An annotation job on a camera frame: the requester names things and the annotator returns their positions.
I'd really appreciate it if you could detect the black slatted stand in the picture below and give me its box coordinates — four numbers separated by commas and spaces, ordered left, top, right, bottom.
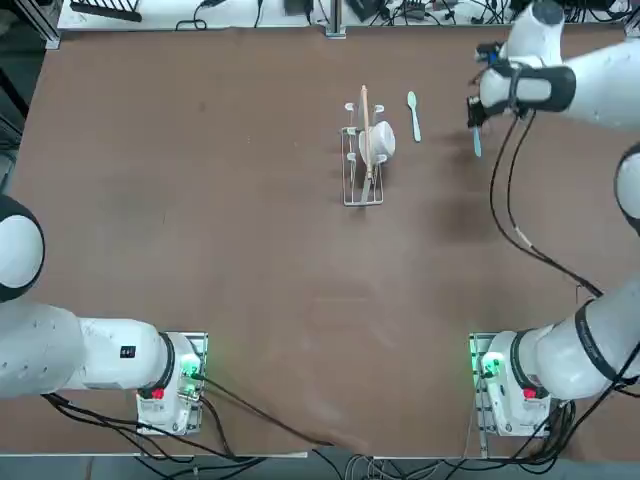
69, 0, 144, 24

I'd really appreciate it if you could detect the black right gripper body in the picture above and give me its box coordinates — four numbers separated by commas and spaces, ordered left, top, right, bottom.
466, 95, 489, 130

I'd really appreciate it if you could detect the green plastic spoon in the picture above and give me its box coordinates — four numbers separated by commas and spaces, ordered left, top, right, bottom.
406, 90, 423, 144

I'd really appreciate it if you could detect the metal base plate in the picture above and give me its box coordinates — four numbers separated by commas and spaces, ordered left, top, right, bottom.
135, 329, 210, 437
467, 331, 554, 459

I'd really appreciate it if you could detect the black base cable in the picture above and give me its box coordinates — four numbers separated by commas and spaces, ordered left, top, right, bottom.
192, 372, 337, 447

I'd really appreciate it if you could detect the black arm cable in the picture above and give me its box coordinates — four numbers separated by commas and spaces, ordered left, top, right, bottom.
505, 112, 604, 297
489, 113, 604, 297

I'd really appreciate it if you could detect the clear acrylic cup rack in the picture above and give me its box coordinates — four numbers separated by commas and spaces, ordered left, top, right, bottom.
340, 101, 387, 208

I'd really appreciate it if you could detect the aluminium frame post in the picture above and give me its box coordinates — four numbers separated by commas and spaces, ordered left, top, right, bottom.
325, 0, 348, 39

